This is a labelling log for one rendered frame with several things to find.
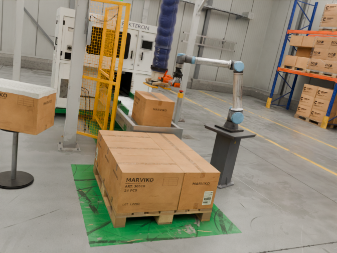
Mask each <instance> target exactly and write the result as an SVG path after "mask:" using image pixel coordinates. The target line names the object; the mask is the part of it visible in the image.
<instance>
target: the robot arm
mask: <svg viewBox="0 0 337 253"><path fill-rule="evenodd" d="M184 63H189V64H201V65H208V66H216V67H223V68H228V69H229V70H233V73H234V75H233V105H232V107H230V108H229V112H228V116H227V120H226V122H225V124H224V127H226V128H229V129H233V130H238V128H239V127H238V124H240V123H241V122H242V121H243V120H244V116H243V108H242V86H243V69H244V63H243V62H241V61H235V60H230V61H225V60H217V59H210V58H202V57H196V56H189V55H186V54H184V53H178V55H177V60H176V65H175V66H176V71H175V72H173V79H172V84H173V83H174V81H175V80H176V78H177V77H178V78H179V83H181V81H182V76H183V74H182V72H181V70H180V69H182V67H183V64H184Z"/></svg>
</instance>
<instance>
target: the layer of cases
mask: <svg viewBox="0 0 337 253"><path fill-rule="evenodd" d="M95 163H96V165H97V168H98V170H99V173H100V175H101V178H102V180H103V182H104V185H105V187H106V190H107V192H108V195H109V197H110V199H111V202H112V204H113V207H114V209H115V211H116V213H135V212H153V211H172V210H190V209H208V208H212V207H213V203H214V199H215V194H216V190H217V186H218V182H219V177H220V172H219V171H218V170H217V169H216V168H214V167H213V166H212V165H211V164H210V163H208V162H207V161H206V160H205V159H203V158H202V157H201V156H200V155H199V154H197V153H196V152H195V151H194V150H192V149H191V148H190V147H189V146H188V145H186V144H185V143H184V142H183V141H181V140H180V139H179V138H178V137H177V136H175V135H174V134H161V133H143V132H125V131H107V130H98V137H97V145H96V153H95Z"/></svg>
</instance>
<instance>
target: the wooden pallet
mask: <svg viewBox="0 0 337 253"><path fill-rule="evenodd" d="M93 173H94V176H95V178H96V181H97V184H98V186H99V189H100V192H101V194H102V197H103V200H104V202H105V205H106V208H107V210H108V213H109V216H110V218H111V221H112V224H113V227H114V228H119V227H125V222H126V218H127V217H142V216H153V217H154V219H155V220H156V222H157V224H158V225H159V224H172V221H173V216H174V215H175V214H191V213H194V214H195V215H196V216H197V217H198V218H199V220H200V221H210V217H211V213H212V208H208V209H190V210H172V211H153V212H135V213H116V211H115V209H114V207H113V204H112V202H111V199H110V197H109V195H108V192H107V190H106V187H105V185H104V182H103V180H102V178H101V175H100V173H99V170H98V168H97V165H96V163H95V161H94V167H93Z"/></svg>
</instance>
